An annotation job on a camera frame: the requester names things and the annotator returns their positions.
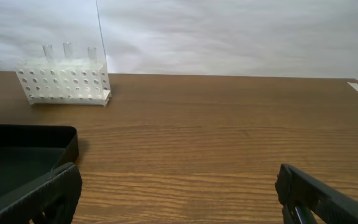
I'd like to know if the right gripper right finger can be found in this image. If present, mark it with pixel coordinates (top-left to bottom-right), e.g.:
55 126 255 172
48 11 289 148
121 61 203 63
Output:
274 163 358 224

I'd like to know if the black tray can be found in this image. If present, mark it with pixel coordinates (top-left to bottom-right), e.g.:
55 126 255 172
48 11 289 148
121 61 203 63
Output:
0 123 80 207

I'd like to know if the clear test tube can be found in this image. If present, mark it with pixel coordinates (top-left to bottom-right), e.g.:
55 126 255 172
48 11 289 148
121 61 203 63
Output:
42 44 55 63
87 47 98 63
62 42 75 62

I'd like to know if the white test tube rack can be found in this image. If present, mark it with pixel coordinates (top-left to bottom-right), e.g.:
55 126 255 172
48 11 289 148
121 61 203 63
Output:
14 58 112 107

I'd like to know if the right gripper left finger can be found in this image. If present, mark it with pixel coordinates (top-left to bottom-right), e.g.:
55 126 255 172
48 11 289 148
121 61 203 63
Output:
0 162 83 224

